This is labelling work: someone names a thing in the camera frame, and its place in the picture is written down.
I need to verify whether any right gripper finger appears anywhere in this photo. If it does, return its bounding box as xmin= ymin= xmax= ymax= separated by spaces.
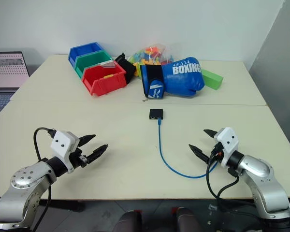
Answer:
xmin=203 ymin=129 xmax=218 ymax=140
xmin=188 ymin=144 xmax=212 ymax=164

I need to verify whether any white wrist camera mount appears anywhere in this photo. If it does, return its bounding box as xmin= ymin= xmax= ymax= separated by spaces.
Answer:
xmin=50 ymin=130 xmax=80 ymax=174
xmin=213 ymin=127 xmax=240 ymax=168

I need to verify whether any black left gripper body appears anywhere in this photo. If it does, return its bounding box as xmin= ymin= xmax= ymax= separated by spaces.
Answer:
xmin=69 ymin=146 xmax=89 ymax=170

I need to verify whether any clear plastic sheet piece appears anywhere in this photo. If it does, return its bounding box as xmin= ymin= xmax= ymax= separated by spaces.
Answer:
xmin=99 ymin=60 xmax=117 ymax=69

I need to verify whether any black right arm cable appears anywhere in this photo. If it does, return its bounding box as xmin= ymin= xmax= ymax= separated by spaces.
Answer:
xmin=205 ymin=145 xmax=264 ymax=223

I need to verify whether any open grey laptop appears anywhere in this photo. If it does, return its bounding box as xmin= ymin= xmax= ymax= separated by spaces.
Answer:
xmin=0 ymin=51 xmax=30 ymax=122

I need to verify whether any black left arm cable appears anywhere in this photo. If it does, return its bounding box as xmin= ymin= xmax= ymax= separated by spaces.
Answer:
xmin=30 ymin=127 xmax=57 ymax=232

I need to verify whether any clear bag of colourful toys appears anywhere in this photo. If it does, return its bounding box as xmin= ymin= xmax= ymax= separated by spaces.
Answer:
xmin=127 ymin=43 xmax=175 ymax=77

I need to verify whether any blue plastic storage bin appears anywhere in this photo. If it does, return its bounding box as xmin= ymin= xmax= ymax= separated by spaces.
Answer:
xmin=68 ymin=42 xmax=106 ymax=69

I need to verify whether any blue cable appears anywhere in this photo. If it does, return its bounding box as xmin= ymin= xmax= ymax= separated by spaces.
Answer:
xmin=157 ymin=117 xmax=219 ymax=180

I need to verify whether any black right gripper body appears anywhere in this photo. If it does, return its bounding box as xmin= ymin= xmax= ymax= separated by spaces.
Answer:
xmin=210 ymin=142 xmax=224 ymax=160

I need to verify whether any green plastic storage bin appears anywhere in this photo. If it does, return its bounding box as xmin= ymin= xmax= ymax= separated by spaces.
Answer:
xmin=74 ymin=50 xmax=116 ymax=79

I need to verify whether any small black adapter box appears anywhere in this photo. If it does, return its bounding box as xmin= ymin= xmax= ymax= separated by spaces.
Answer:
xmin=149 ymin=108 xmax=164 ymax=120

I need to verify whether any green rectangular block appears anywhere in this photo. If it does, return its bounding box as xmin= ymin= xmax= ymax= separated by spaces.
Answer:
xmin=201 ymin=68 xmax=224 ymax=91

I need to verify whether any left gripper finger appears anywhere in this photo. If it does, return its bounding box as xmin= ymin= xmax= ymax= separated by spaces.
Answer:
xmin=78 ymin=134 xmax=97 ymax=147
xmin=86 ymin=144 xmax=109 ymax=165

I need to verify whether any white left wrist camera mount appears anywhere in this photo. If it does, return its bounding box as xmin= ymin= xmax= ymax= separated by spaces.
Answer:
xmin=50 ymin=130 xmax=80 ymax=174

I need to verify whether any red plastic storage bin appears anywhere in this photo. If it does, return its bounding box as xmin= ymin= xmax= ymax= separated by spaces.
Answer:
xmin=82 ymin=63 xmax=127 ymax=97

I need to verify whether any black fabric wrap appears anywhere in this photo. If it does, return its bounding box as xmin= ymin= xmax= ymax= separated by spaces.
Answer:
xmin=114 ymin=53 xmax=137 ymax=85

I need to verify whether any blue boxing glove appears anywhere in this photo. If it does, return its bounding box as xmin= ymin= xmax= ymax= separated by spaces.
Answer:
xmin=140 ymin=57 xmax=205 ymax=100

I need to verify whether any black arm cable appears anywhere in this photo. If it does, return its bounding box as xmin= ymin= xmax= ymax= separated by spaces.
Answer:
xmin=205 ymin=145 xmax=264 ymax=223
xmin=30 ymin=127 xmax=57 ymax=232

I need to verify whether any dark rounded shape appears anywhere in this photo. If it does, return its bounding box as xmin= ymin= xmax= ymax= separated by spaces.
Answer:
xmin=175 ymin=207 xmax=204 ymax=232

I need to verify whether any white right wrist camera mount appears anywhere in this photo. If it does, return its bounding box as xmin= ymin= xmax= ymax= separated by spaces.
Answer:
xmin=213 ymin=127 xmax=240 ymax=168

